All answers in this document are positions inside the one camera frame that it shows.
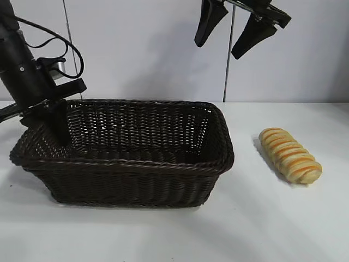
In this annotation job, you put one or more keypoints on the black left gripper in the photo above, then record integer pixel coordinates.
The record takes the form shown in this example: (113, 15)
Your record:
(24, 79)

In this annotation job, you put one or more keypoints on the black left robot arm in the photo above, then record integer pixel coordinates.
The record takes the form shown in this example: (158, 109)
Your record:
(6, 16)

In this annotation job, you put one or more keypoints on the long striped bread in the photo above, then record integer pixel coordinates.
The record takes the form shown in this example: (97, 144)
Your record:
(290, 157)

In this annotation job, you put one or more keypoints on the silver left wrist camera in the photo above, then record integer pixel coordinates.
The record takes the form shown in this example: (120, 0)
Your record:
(56, 68)

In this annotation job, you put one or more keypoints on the dark brown woven basket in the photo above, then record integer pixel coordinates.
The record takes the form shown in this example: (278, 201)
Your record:
(131, 177)

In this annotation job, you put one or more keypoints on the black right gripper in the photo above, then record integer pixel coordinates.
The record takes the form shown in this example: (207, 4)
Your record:
(270, 12)

